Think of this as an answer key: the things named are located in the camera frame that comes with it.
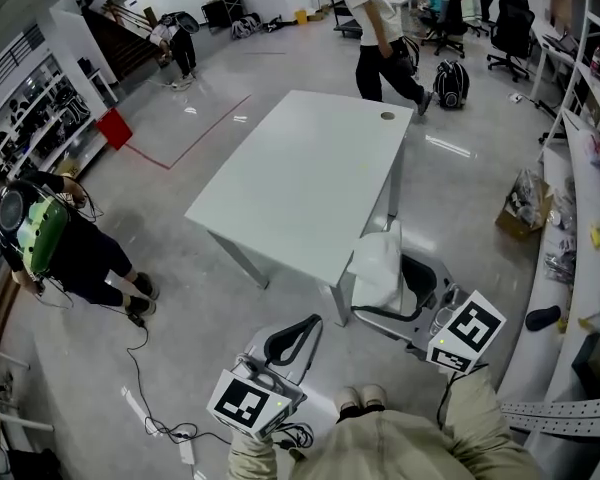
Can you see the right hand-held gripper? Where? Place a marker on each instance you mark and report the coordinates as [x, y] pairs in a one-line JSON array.
[[470, 328]]

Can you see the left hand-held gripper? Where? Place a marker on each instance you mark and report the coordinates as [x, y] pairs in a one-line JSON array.
[[240, 403]]

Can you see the person's left forearm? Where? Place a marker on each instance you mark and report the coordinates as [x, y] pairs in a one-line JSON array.
[[250, 460]]

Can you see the person's right forearm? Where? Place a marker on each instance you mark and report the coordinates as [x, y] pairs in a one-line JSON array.
[[475, 403]]

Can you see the person's left beige shoe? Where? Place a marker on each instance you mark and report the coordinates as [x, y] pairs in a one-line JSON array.
[[347, 400]]

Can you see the person's beige shoe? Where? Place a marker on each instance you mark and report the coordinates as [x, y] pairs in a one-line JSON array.
[[347, 400], [374, 394]]

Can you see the person's right beige shoe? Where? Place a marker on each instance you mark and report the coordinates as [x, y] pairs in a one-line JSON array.
[[374, 394]]

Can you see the cardboard box of packets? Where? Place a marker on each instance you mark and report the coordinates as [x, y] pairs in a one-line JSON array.
[[517, 223]]

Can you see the white power strip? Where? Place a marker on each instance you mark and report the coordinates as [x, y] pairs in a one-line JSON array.
[[186, 452]]

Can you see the person's beige jacket torso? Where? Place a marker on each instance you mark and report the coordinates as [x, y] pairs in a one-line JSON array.
[[390, 448]]

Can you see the white shelving unit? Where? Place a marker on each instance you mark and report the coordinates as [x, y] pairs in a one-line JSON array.
[[565, 248]]

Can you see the white perforated panel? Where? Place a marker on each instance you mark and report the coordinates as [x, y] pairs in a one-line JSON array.
[[555, 415]]

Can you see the black box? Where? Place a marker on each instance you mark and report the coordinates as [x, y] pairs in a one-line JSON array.
[[595, 363]]

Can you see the green hard-shell backpack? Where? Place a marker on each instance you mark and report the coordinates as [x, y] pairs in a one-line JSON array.
[[42, 233]]

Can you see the black office chair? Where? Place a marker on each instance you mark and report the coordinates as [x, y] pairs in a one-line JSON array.
[[487, 0], [452, 23], [512, 28]]

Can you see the red bin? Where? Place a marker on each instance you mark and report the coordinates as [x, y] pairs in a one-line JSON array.
[[114, 129]]

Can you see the small cardboard box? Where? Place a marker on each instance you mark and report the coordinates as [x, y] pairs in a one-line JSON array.
[[69, 166]]

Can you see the black platform cart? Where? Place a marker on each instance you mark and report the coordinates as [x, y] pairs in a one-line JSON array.
[[345, 23]]

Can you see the long white desk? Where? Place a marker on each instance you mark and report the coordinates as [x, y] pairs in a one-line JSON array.
[[555, 43]]

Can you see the yellow bin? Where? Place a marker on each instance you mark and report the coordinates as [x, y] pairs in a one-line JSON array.
[[301, 16]]

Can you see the pile of backpacks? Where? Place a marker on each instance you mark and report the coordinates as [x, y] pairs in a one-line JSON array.
[[246, 25]]

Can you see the small white side table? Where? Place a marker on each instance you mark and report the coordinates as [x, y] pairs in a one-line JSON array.
[[100, 78]]

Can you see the white display shelf rack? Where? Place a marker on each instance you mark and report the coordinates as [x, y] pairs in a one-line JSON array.
[[35, 118]]

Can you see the grey hard-shell backpack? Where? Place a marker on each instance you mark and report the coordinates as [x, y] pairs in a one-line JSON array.
[[182, 20]]

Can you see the dark staircase with railing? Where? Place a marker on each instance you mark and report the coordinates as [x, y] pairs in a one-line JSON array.
[[125, 43]]

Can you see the black folding frame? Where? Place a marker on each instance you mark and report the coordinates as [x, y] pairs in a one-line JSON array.
[[222, 10]]

